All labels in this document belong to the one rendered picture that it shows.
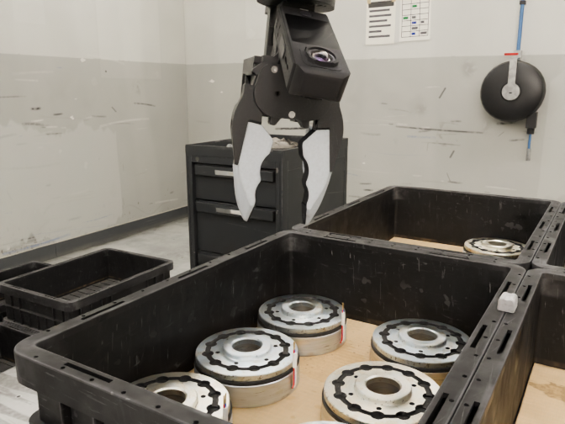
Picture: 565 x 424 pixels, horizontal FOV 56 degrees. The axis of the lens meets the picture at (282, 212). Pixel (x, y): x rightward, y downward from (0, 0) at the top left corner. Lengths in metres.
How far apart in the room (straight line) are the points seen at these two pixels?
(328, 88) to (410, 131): 3.48
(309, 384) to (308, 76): 0.30
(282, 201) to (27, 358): 1.61
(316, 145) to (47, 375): 0.29
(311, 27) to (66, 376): 0.32
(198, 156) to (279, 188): 0.38
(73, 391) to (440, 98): 3.57
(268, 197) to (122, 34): 2.56
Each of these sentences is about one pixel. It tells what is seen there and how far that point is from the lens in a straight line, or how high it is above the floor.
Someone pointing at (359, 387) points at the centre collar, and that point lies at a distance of 0.48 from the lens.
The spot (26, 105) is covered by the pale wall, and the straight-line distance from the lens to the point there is 3.76.
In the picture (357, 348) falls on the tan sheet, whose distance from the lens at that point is 0.62.
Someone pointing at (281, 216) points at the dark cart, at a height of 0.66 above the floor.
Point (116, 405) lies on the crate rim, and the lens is 0.37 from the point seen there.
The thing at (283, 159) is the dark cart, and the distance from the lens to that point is 1.94.
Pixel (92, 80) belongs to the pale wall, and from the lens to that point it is 4.10.
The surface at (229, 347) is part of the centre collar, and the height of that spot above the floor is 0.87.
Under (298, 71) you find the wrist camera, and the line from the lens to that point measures 0.41.
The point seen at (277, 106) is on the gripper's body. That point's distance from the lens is 0.48.
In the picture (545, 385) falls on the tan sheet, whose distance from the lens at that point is 0.61.
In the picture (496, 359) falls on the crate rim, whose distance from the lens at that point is 0.41.
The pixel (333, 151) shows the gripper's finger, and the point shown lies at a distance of 0.50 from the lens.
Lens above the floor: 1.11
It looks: 13 degrees down
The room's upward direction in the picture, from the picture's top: straight up
